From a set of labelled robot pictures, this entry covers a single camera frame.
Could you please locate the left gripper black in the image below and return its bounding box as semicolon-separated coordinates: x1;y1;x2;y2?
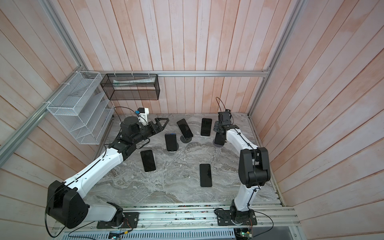
132;117;170;144

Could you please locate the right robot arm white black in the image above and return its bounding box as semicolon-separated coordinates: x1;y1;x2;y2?
214;121;271;225

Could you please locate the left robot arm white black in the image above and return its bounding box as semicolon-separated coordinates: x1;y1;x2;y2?
45;117;169;229

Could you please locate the black phone blue case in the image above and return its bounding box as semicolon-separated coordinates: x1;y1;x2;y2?
165;133;177;152

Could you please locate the black phone tilted on stand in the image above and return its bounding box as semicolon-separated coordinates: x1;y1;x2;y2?
177;119;194;138

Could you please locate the grey stand under tilted phone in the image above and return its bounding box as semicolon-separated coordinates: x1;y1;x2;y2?
180;135;193;144

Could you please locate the black mesh basket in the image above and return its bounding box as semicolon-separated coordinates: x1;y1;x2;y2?
101;73;161;101

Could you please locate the green circuit board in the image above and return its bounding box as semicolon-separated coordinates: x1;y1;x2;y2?
237;230;253;240

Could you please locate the white vented electronics box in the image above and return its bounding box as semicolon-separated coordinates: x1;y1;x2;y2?
59;229;236;240

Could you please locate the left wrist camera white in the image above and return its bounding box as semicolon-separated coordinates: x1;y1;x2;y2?
135;108;149;126

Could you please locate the aluminium frame rail back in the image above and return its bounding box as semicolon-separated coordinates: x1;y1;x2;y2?
98;70;269;77

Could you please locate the aluminium frame rail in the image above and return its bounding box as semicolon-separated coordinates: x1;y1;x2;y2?
1;66;85;167
98;70;269;77

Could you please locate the white wire mesh shelf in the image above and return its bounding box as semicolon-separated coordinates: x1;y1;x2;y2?
47;72;114;145

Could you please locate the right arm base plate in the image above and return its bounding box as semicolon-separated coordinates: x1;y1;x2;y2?
214;208;258;226

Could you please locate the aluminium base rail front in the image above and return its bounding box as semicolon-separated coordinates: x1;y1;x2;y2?
50;204;302;233

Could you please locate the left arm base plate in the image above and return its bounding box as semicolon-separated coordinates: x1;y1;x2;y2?
97;212;140;229

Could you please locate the aluminium frame post right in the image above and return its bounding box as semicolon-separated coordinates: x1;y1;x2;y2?
246;1;307;116

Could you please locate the aluminium frame rail left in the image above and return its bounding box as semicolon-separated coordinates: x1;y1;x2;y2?
1;66;85;167

